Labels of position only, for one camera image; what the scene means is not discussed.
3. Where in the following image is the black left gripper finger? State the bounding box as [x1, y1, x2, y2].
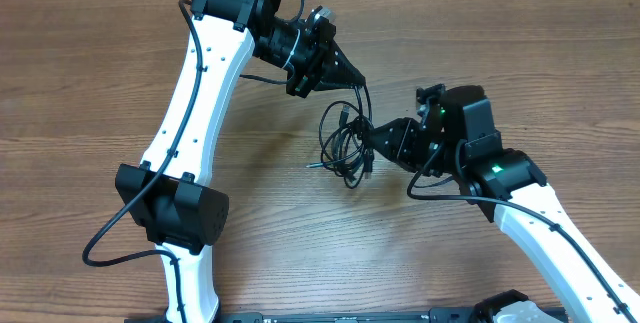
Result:
[312, 81, 359, 92]
[320, 41, 365, 86]

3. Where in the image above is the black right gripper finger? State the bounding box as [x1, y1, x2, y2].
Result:
[367, 117, 413, 144]
[372, 142, 404, 166]

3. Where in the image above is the thin black micro USB cable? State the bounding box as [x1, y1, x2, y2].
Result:
[327, 85, 374, 174]

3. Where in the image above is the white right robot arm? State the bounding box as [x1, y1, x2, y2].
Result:
[362, 85, 639, 322]

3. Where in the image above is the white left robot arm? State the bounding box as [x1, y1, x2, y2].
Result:
[115, 0, 366, 322]

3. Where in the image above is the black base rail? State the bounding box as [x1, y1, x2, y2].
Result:
[124, 290, 569, 323]

